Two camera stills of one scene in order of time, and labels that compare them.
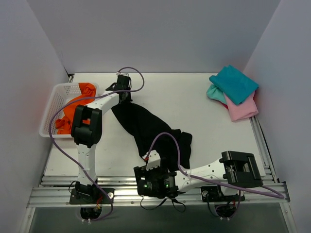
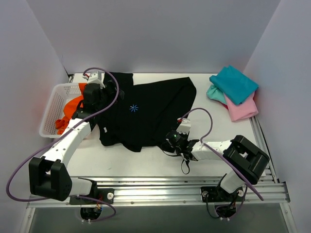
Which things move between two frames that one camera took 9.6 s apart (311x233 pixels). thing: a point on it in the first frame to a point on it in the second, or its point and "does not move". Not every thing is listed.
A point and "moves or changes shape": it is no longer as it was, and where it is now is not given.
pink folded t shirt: [243, 110] does not move
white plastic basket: [60, 93] does not move
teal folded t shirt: [233, 84] does not move
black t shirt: [144, 128] moves or changes shape
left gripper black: [124, 97] to [112, 90]
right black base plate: [215, 193] does not move
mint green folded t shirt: [213, 92] does not move
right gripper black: [139, 178] to [168, 142]
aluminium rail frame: [63, 191] does not move
